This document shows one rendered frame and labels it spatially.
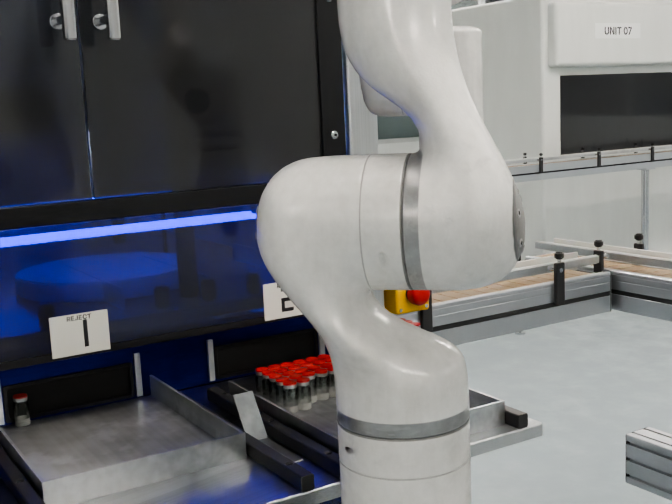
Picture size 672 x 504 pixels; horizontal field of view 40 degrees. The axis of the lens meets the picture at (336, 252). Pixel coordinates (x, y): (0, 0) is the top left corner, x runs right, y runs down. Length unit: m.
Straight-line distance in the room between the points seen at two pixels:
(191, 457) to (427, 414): 0.47
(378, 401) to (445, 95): 0.26
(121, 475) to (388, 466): 0.45
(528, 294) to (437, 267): 1.22
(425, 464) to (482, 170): 0.25
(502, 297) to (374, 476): 1.15
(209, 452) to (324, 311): 0.47
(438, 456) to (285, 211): 0.25
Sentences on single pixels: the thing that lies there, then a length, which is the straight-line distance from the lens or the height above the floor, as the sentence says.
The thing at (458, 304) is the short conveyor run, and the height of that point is 0.93.
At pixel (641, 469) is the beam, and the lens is 2.27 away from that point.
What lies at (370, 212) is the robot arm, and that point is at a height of 1.24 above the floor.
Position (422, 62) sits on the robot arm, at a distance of 0.78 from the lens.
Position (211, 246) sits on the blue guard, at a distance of 1.44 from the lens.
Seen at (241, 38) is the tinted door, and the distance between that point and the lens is 1.47.
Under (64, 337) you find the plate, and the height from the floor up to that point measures 1.02.
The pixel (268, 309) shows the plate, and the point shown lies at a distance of 1.50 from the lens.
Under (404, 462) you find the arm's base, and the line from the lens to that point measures 0.81.
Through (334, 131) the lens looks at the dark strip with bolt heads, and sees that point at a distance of 1.54.
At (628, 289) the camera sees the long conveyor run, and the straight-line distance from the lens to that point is 2.15.
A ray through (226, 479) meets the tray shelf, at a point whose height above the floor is 0.88.
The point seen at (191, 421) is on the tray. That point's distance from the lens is 1.39.
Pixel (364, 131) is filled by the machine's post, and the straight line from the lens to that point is 1.57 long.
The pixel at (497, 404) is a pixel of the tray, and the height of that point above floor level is 0.91.
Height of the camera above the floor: 1.33
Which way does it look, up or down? 9 degrees down
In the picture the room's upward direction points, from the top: 3 degrees counter-clockwise
